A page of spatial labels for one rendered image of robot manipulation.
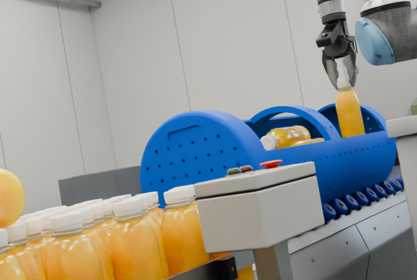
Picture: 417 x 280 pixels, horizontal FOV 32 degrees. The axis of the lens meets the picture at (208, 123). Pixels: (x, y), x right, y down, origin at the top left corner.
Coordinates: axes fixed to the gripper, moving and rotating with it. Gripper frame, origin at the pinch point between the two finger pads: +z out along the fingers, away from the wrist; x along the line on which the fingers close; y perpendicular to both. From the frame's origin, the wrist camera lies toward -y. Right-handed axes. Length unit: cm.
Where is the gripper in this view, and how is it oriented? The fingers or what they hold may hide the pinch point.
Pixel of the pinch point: (343, 84)
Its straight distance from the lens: 211.2
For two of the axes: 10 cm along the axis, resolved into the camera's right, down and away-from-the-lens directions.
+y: 5.3, -0.5, 8.5
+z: 1.8, 9.8, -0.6
